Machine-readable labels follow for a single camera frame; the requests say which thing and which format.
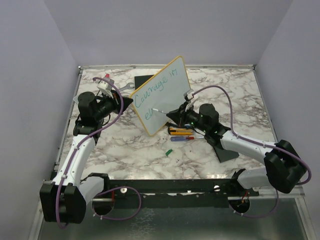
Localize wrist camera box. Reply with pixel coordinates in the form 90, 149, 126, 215
97, 77, 115, 97
183, 89, 195, 102

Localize small white square device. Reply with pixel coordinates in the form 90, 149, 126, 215
73, 95, 79, 104

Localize yellow utility knife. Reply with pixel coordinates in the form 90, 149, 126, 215
167, 127, 194, 136

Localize blue red screwdriver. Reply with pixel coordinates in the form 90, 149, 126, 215
170, 135, 205, 142

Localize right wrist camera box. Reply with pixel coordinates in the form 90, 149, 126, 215
183, 89, 195, 102

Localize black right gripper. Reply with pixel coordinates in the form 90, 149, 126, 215
168, 101, 209, 133

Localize blue handled cutting pliers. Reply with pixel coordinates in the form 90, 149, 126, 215
165, 122, 179, 128

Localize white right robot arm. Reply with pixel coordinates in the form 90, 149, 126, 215
166, 103, 307, 196

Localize silver open-end wrench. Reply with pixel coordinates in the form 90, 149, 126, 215
118, 82, 135, 92

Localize large black network switch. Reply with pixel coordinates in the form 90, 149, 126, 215
134, 75, 153, 90

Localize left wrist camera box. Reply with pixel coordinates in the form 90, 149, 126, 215
97, 77, 115, 97

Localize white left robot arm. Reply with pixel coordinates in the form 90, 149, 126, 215
39, 90, 133, 224

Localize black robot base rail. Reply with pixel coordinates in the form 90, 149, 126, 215
80, 176, 258, 210

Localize white green whiteboard marker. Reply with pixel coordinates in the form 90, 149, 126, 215
152, 108, 167, 115

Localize green marker cap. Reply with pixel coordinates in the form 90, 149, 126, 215
165, 149, 173, 156

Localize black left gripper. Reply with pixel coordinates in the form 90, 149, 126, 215
94, 89, 133, 121

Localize yellow framed whiteboard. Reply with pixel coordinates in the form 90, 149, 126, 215
130, 56, 191, 136

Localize small black network switch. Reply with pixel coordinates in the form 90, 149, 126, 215
213, 146, 240, 163

